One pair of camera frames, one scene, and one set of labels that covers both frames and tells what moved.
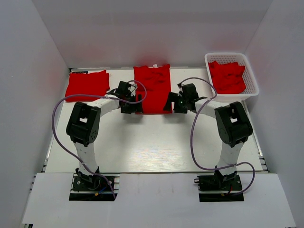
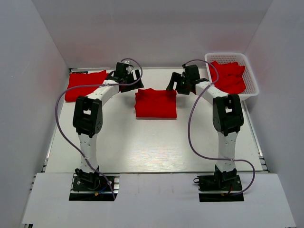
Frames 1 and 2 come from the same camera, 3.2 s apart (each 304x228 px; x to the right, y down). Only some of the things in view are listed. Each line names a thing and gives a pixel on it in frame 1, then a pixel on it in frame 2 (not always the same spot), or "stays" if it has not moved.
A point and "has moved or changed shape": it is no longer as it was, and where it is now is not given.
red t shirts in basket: [227, 77] stays
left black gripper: [136, 108] → [137, 85]
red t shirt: [153, 83] has moved or changed shape
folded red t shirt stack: [94, 83] stays
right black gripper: [173, 97] → [175, 77]
